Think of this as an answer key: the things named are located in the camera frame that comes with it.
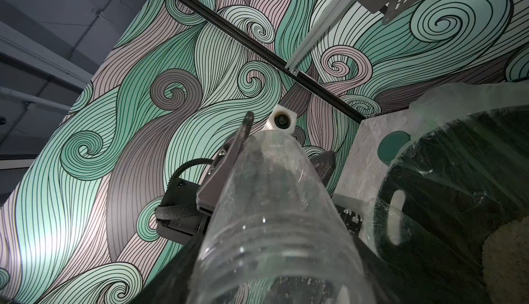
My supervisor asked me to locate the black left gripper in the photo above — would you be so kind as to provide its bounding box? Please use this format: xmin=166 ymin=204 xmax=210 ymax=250
xmin=155 ymin=111 xmax=254 ymax=246

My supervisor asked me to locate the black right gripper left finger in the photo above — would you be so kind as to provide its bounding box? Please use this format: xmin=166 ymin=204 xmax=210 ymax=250
xmin=130 ymin=235 xmax=205 ymax=304

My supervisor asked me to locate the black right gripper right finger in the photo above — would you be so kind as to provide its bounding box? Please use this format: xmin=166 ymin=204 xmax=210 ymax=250
xmin=351 ymin=235 xmax=401 ymax=303

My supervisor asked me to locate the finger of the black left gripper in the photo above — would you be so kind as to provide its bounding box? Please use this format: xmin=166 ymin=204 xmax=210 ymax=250
xmin=310 ymin=151 xmax=336 ymax=186

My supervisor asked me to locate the red-lidded oatmeal jar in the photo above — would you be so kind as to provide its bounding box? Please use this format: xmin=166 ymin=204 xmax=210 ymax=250
xmin=187 ymin=131 xmax=376 ymax=303

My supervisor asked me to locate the black bin with green liner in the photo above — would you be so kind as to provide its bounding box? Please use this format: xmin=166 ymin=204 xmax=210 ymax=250
xmin=371 ymin=81 xmax=528 ymax=303

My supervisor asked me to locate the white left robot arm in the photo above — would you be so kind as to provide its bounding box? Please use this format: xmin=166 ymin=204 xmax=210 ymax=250
xmin=154 ymin=112 xmax=340 ymax=244

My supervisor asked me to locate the green-lidded oatmeal jar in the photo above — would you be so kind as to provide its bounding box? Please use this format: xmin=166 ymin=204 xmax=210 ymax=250
xmin=377 ymin=131 xmax=411 ymax=166

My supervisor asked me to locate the oatmeal pile in bin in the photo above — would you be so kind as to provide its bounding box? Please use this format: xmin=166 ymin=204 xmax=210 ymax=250
xmin=482 ymin=217 xmax=528 ymax=303

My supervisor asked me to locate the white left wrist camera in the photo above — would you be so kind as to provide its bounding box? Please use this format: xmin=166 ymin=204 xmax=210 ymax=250
xmin=263 ymin=104 xmax=298 ymax=135

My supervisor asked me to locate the aluminium wall rail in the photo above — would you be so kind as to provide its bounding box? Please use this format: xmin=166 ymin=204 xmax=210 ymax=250
xmin=285 ymin=0 xmax=355 ymax=75

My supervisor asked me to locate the black corner frame post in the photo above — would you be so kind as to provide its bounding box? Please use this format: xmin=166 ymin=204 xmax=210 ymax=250
xmin=177 ymin=0 xmax=366 ymax=124

